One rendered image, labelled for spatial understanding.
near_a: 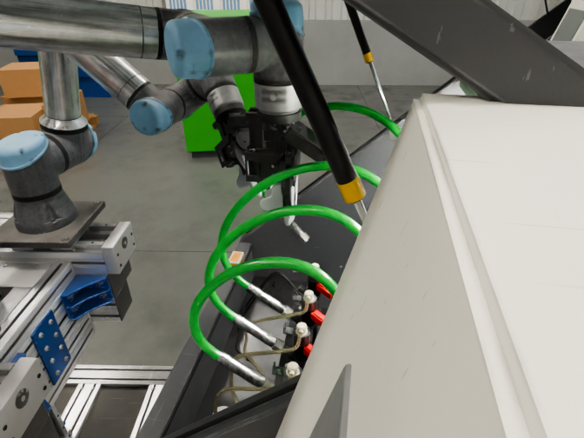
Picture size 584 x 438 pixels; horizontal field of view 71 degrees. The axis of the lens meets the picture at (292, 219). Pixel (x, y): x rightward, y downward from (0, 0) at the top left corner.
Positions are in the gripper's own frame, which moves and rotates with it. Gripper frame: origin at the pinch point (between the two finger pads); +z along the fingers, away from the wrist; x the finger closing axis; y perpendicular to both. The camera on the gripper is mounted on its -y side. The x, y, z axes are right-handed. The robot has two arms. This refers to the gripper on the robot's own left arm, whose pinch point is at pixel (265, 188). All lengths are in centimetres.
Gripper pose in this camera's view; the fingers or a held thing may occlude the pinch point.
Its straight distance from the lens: 87.5
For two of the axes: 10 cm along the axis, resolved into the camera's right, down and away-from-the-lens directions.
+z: 3.6, 9.2, -1.6
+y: -6.1, 3.6, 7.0
